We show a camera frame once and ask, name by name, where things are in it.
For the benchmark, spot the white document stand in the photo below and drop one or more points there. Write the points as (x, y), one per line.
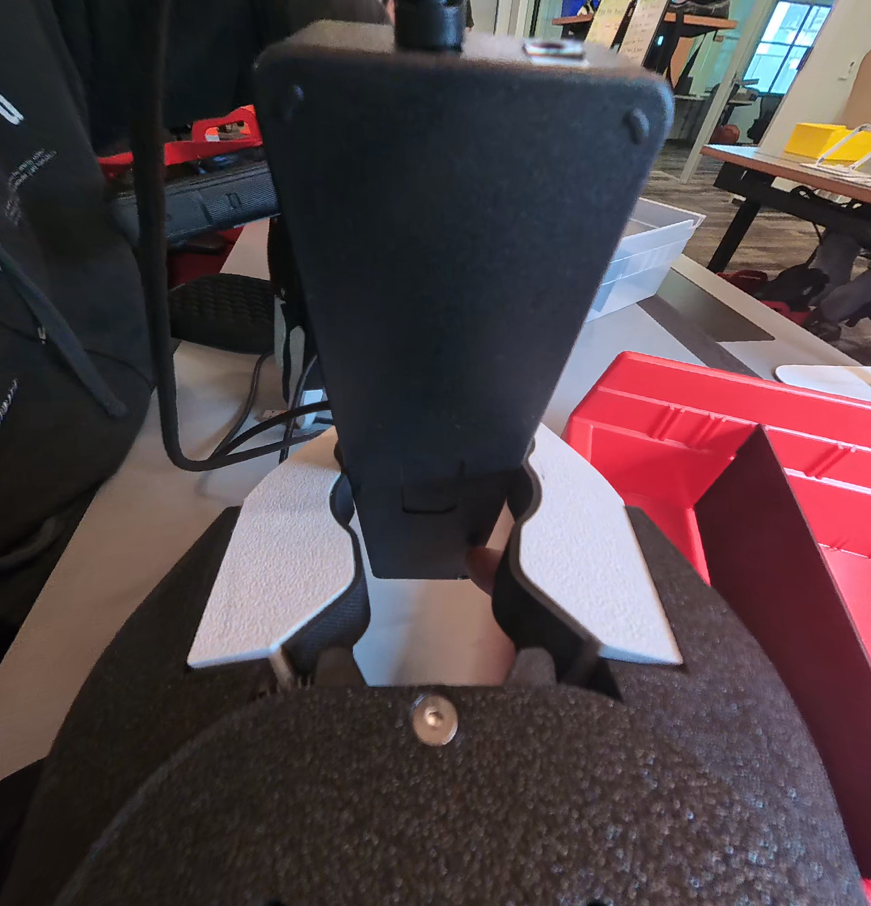
(825, 382)

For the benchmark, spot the small document board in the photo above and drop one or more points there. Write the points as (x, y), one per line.
(644, 28)
(609, 21)

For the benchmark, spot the black bin divider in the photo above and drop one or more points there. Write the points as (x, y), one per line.
(796, 566)

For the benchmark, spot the red bag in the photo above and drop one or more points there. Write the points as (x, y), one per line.
(775, 290)

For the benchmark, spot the background wooden table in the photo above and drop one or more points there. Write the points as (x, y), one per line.
(775, 170)

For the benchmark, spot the black standing desk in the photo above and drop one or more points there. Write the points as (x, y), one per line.
(697, 25)

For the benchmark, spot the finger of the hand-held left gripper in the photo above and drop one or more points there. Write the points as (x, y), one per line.
(291, 347)
(312, 407)

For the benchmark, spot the red plastic bin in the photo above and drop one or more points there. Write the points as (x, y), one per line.
(655, 425)

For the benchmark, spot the yellow plastic bin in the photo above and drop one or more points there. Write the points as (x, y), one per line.
(814, 140)

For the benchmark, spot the clear acrylic holder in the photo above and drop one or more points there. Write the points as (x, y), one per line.
(860, 148)

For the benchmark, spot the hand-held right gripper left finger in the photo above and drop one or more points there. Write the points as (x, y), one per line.
(273, 580)

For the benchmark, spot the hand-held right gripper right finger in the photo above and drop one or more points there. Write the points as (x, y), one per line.
(591, 566)

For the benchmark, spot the clear plastic bin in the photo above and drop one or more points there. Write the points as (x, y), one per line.
(648, 248)

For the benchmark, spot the black USB hub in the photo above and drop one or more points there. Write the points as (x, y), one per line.
(464, 248)

